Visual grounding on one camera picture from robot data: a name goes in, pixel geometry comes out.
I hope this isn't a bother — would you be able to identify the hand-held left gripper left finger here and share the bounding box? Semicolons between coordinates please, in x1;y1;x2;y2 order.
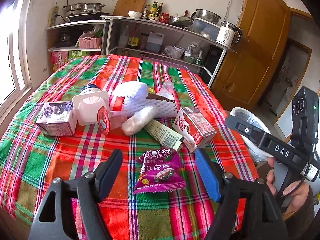
27;149;123;240

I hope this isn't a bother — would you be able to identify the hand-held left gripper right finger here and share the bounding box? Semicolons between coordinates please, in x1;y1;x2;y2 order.
194;148;289;240

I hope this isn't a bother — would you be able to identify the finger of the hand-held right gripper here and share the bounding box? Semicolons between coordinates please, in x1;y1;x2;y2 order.
224;115;299;165

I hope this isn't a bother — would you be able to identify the white trash bin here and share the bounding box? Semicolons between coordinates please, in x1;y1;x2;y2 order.
229;107;273;165

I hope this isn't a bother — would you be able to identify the red milk carton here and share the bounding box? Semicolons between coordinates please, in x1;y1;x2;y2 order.
172;107;217;154

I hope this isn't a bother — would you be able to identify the purple snack packet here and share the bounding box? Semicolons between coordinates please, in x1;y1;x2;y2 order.
133;148;187;195

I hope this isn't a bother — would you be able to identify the white foam net sleeve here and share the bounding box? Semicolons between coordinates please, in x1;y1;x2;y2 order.
121;105;160;136

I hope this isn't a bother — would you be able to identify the cream paper tube wrapper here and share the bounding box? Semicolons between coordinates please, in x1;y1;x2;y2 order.
144;119;185;152

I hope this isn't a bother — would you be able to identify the white yogurt cup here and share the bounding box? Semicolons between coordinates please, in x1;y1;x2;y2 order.
72;91;110;126

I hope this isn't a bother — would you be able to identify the purple and white milk carton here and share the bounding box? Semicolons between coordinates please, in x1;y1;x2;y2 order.
36;101;77;137

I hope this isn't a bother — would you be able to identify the large white foam net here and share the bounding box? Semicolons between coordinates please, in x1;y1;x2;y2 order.
111;81;178;118

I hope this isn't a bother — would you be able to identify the white bottle with blue label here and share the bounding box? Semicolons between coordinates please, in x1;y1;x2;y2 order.
80;84;102;96

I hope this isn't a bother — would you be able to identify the person's right forearm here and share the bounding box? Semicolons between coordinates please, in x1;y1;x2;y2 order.
282;187;319;240

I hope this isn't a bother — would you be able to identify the person's right hand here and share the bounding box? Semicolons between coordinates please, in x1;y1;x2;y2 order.
265;156;312;214

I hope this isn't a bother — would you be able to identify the plaid tablecloth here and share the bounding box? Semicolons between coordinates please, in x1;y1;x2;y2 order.
0;54;259;240

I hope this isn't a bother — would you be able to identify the brown wrapper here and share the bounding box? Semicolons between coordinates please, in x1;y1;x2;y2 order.
146;94;175;103

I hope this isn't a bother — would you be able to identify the wooden door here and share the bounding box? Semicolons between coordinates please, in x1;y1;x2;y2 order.
211;0;292;112

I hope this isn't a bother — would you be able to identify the clear plastic cup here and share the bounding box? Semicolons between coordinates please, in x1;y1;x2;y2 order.
156;81;175;100

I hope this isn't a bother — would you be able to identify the black box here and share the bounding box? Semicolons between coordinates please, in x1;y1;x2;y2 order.
205;46;223;75

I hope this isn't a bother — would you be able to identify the white electric kettle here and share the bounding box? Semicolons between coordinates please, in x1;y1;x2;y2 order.
215;21;243;48

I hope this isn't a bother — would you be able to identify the printed cardboard box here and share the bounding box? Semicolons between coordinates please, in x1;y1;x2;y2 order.
51;50;90;73

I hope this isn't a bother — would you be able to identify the clear plastic storage box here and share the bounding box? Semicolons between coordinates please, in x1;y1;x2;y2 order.
192;18;220;41

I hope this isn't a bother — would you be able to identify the plastic bag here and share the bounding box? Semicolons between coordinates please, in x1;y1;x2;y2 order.
162;45;184;59

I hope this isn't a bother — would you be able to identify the pink basket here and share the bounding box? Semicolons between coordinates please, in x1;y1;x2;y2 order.
78;36;102;49

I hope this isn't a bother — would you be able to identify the soy sauce bottle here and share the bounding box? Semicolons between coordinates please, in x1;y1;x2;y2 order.
128;24;140;49

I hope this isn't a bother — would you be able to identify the tall clear bottle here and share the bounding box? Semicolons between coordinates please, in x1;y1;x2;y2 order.
119;25;129;48

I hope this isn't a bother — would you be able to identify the steel bowl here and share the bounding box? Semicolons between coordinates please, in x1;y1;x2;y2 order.
196;9;221;25

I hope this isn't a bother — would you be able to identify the plastic jug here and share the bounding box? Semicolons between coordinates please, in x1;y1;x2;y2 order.
146;32;165;53

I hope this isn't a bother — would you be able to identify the black blender base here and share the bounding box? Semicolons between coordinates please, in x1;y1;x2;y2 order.
55;29;73;48

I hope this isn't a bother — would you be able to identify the frying pan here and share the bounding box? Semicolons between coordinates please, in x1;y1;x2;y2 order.
169;11;197;28

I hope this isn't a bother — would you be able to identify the small steel shelf unit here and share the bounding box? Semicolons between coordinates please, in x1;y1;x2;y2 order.
46;19;110;73

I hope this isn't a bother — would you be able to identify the window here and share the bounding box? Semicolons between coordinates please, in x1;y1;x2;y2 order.
0;0;34;120

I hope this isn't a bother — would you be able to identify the long steel shelf unit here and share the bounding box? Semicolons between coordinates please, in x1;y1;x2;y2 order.
101;15;237;88

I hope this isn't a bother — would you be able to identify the black induction cooker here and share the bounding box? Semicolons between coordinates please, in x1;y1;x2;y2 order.
66;12;110;22

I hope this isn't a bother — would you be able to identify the power strip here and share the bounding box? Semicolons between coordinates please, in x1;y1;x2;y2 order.
48;6;59;27

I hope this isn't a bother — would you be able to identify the steel steamer pot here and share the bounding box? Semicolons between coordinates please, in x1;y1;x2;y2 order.
63;2;106;18

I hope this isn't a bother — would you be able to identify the wooden cutting board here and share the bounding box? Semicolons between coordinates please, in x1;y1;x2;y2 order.
112;0;151;17

